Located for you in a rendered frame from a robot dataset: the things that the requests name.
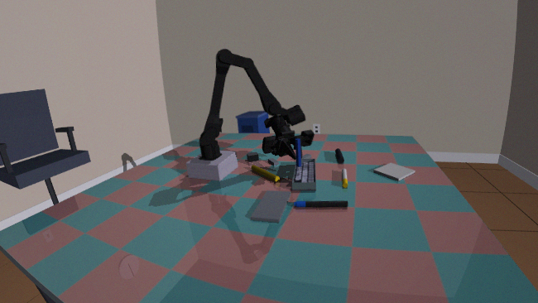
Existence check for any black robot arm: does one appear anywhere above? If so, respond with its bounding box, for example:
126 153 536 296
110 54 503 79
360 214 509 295
199 49 305 161

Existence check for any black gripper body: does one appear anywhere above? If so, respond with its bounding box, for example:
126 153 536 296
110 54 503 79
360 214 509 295
262 123 314 154

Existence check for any grey keyboard with white letter keys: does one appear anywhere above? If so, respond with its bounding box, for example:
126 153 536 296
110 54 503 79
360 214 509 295
292 159 316 190

